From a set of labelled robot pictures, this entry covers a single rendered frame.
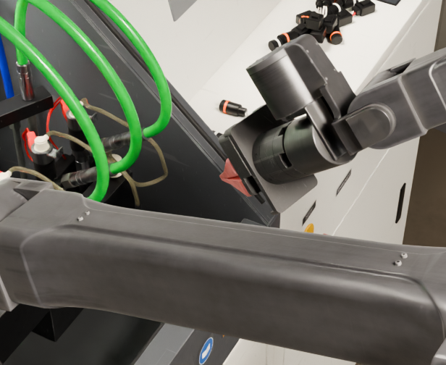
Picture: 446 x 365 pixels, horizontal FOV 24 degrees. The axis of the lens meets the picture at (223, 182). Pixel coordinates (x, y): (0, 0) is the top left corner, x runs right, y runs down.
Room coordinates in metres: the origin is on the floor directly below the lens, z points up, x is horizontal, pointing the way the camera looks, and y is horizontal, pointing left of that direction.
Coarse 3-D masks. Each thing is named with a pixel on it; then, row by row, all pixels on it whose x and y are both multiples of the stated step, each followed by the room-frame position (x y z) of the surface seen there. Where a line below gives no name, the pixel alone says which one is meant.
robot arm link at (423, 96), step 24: (384, 72) 0.80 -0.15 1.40; (408, 72) 0.76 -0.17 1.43; (432, 72) 0.75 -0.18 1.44; (360, 96) 0.76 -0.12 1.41; (384, 96) 0.75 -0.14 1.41; (408, 96) 0.74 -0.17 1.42; (432, 96) 0.74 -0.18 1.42; (408, 120) 0.73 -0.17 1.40; (432, 120) 0.73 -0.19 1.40; (384, 144) 0.73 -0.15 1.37
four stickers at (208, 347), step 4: (212, 336) 0.90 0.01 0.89; (208, 340) 0.89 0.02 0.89; (212, 340) 0.90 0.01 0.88; (204, 344) 0.88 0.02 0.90; (208, 344) 0.89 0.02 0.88; (212, 344) 0.90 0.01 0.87; (204, 348) 0.88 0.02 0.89; (208, 348) 0.89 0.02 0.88; (212, 348) 0.90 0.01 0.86; (200, 352) 0.87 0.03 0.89; (204, 352) 0.88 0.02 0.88; (208, 352) 0.89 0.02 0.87; (200, 356) 0.87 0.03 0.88; (204, 356) 0.88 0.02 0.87; (208, 356) 0.89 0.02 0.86; (200, 360) 0.87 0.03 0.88; (204, 360) 0.88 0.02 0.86; (200, 364) 0.87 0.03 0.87
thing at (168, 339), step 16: (256, 224) 1.05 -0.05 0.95; (160, 336) 0.85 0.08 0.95; (176, 336) 0.85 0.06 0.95; (192, 336) 0.86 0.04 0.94; (208, 336) 0.89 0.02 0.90; (224, 336) 0.94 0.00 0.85; (144, 352) 0.83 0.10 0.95; (160, 352) 0.83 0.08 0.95; (176, 352) 0.83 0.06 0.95; (192, 352) 0.86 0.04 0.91; (224, 352) 0.94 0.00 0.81
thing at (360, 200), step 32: (128, 0) 1.26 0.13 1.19; (160, 0) 1.31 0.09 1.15; (224, 0) 1.45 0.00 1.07; (256, 0) 1.52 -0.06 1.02; (160, 32) 1.29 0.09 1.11; (192, 32) 1.35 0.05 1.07; (224, 32) 1.42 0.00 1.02; (416, 32) 1.57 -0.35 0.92; (160, 64) 1.27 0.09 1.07; (192, 64) 1.33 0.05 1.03; (384, 64) 1.44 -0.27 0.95; (192, 96) 1.31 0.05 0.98; (352, 160) 1.33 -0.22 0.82; (384, 160) 1.49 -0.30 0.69; (320, 192) 1.22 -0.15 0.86; (352, 192) 1.35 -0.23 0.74; (384, 192) 1.52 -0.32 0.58; (288, 224) 1.11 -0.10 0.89; (320, 224) 1.23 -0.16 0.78; (352, 224) 1.36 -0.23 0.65; (384, 224) 1.55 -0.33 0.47; (288, 352) 1.13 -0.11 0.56
